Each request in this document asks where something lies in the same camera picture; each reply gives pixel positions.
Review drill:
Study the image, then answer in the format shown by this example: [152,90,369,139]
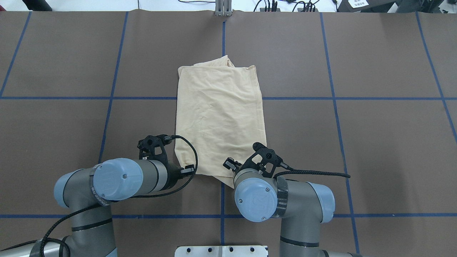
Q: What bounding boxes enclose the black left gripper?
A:
[137,134,195,179]

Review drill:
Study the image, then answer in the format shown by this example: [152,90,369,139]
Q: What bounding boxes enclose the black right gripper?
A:
[222,142,293,178]

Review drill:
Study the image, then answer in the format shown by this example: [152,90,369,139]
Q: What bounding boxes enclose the beige long-sleeve graphic shirt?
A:
[175,55,267,188]

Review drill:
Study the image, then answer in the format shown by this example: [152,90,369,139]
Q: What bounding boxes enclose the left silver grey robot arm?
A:
[1,134,199,257]

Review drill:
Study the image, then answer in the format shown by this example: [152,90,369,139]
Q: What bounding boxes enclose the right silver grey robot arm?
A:
[223,142,358,257]

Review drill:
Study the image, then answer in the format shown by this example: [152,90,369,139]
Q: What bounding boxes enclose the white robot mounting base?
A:
[174,245,269,257]

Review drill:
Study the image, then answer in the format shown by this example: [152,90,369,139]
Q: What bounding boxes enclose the brown table mat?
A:
[0,10,456,257]

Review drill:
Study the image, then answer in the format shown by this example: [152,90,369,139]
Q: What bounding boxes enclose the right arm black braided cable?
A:
[273,168,351,179]

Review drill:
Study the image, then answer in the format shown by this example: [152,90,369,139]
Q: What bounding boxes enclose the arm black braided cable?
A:
[0,135,199,257]
[273,168,351,179]

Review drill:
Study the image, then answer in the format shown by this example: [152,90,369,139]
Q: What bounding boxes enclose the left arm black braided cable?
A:
[0,135,199,257]

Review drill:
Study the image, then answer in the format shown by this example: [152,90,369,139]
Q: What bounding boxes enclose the aluminium frame post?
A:
[215,0,233,17]

